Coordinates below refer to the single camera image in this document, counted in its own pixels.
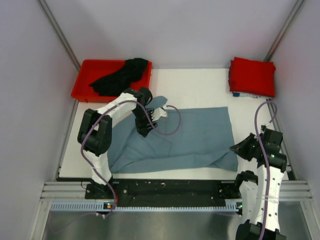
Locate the black t shirt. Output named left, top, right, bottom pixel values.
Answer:
left=89, top=58, right=149, bottom=97

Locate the red t shirt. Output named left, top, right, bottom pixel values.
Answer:
left=228, top=57, right=276, bottom=98

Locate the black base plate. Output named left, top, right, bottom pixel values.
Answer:
left=84, top=178, right=241, bottom=208

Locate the blue grey t shirt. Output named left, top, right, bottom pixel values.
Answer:
left=107, top=107, right=238, bottom=174

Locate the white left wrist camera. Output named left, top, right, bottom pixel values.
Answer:
left=148, top=105, right=168, bottom=123

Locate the red plastic bin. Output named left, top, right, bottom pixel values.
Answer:
left=71, top=59, right=153, bottom=103

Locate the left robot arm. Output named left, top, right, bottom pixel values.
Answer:
left=77, top=87, right=158, bottom=199

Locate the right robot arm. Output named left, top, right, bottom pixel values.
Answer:
left=230, top=125, right=287, bottom=240

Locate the grey slotted cable duct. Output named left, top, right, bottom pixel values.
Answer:
left=50, top=201, right=240, bottom=212

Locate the aluminium frame rail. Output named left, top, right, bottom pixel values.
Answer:
left=40, top=180, right=313, bottom=202

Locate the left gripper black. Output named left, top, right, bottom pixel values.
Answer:
left=131, top=106, right=157, bottom=137

